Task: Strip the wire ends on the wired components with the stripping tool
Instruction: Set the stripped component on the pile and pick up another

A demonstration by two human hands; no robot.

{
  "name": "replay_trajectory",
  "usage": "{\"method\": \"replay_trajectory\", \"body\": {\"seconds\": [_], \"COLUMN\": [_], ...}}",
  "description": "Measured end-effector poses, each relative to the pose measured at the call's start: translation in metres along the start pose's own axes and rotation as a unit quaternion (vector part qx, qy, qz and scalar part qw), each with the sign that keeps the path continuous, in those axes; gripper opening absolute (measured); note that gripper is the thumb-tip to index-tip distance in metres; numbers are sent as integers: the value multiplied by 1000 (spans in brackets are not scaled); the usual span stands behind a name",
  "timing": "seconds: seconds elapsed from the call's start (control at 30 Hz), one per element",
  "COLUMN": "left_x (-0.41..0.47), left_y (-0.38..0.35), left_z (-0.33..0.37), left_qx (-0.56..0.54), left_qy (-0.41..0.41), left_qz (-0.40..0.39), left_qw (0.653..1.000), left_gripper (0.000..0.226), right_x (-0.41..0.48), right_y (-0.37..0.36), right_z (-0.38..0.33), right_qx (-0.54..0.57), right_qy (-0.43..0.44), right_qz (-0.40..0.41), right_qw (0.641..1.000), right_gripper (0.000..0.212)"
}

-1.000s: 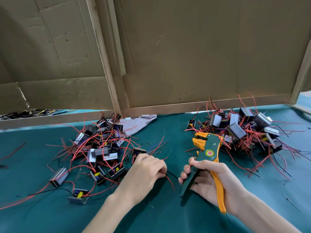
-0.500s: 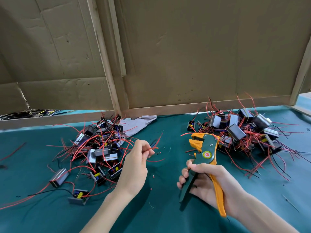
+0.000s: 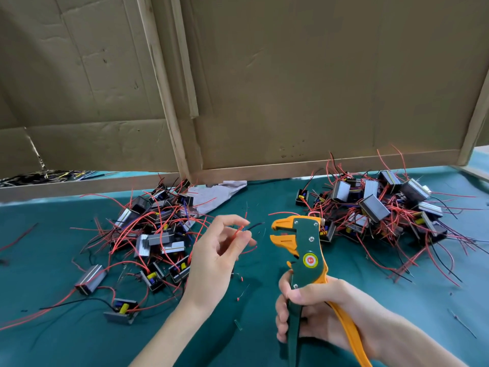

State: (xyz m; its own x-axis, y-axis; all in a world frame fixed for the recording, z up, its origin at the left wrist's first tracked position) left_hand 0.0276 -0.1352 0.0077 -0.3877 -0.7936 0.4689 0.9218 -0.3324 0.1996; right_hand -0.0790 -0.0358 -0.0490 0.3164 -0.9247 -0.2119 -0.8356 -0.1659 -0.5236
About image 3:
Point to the flat grey board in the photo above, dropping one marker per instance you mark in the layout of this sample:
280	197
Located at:
479	166

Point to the person's left forearm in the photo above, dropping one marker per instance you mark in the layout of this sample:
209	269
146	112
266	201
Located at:
172	340

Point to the wooden corner post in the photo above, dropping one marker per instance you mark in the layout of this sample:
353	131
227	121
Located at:
475	126

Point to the long wooden bottom rail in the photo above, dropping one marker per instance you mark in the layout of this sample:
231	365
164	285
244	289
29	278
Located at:
328	168

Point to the smooth brown cardboard panel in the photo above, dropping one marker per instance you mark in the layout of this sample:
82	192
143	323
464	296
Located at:
336	72

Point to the thin wooden strip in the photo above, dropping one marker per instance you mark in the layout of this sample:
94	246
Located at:
185	57

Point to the short wooden bottom rail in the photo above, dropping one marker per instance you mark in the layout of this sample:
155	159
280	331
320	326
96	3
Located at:
76	188

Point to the crumpled grey plastic bag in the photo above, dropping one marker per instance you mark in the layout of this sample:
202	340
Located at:
214	196

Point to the person's right hand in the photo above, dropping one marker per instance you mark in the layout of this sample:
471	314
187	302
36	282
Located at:
336	309

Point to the person's right forearm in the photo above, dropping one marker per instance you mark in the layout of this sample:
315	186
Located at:
416	349

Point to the creased brown cardboard panel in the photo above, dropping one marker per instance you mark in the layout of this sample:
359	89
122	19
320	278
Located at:
69	72

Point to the wide wooden post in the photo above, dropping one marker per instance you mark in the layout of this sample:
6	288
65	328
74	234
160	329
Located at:
164	88

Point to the person's left hand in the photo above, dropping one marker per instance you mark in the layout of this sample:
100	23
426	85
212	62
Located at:
214	263

